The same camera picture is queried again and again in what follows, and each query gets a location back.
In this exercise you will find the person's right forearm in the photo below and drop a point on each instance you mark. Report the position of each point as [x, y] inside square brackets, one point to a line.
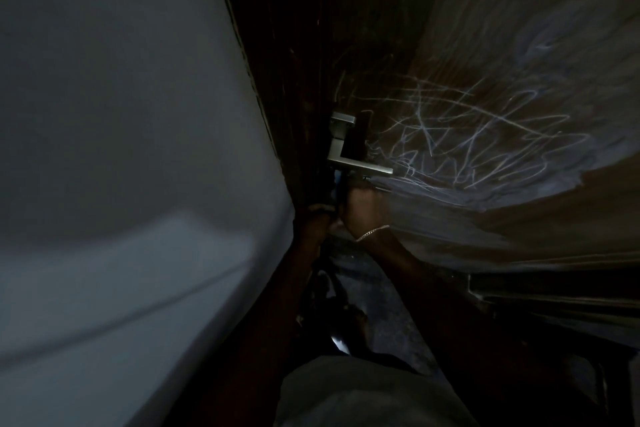
[450, 321]

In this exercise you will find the person's right hand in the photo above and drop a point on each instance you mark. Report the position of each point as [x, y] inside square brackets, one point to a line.
[365, 206]

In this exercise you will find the person's right fingers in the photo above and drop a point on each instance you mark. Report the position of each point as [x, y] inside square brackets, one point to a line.
[352, 199]

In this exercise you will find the person's left forearm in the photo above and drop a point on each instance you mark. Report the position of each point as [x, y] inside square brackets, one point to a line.
[270, 336]

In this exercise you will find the person's grey shirt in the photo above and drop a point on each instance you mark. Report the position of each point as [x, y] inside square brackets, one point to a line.
[365, 394]

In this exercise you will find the scribbled brown wooden door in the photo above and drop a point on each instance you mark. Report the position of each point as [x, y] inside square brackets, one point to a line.
[500, 66]

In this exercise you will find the person's foot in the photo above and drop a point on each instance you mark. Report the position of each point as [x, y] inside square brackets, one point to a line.
[356, 329]

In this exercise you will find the dark metal door threshold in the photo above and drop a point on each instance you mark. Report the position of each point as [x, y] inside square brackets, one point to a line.
[555, 299]

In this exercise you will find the person's left fingers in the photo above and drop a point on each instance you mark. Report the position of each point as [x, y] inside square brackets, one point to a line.
[320, 213]

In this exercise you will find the person's left hand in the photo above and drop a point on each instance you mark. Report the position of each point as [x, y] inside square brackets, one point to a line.
[312, 226]

